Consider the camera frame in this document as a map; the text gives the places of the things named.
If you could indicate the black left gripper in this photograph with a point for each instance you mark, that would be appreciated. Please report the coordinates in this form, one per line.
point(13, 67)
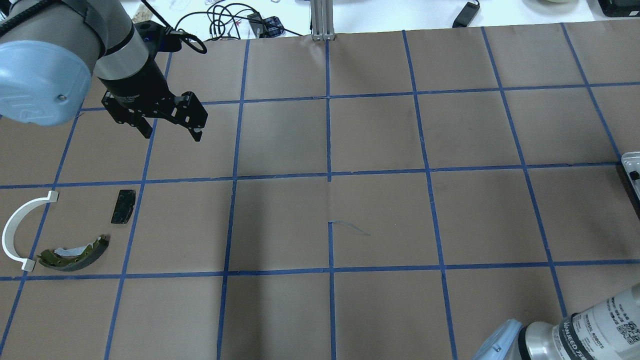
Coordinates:
point(139, 83)

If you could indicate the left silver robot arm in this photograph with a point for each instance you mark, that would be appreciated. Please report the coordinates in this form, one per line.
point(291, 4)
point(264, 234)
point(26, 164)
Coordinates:
point(51, 50)

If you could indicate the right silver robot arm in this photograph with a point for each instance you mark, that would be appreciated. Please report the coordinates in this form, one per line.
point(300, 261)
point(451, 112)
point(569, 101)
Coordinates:
point(609, 330)

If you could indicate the black brake pad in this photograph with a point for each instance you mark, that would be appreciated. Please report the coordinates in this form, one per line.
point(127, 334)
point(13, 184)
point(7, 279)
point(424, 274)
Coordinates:
point(124, 206)

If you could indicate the olive green brake shoe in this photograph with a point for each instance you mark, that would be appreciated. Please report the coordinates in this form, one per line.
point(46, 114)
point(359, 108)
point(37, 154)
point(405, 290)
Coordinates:
point(74, 259)

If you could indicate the black power adapter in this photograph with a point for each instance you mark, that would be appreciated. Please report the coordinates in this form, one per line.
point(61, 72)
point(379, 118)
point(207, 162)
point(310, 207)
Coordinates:
point(467, 14)

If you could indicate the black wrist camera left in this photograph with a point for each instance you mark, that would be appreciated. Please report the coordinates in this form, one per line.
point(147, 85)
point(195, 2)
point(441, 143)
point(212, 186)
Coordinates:
point(158, 38)

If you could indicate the aluminium frame post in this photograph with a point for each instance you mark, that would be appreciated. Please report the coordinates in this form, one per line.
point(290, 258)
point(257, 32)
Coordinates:
point(322, 20)

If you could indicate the white curved plastic bracket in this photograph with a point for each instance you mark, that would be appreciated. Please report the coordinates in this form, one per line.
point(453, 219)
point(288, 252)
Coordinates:
point(14, 221)

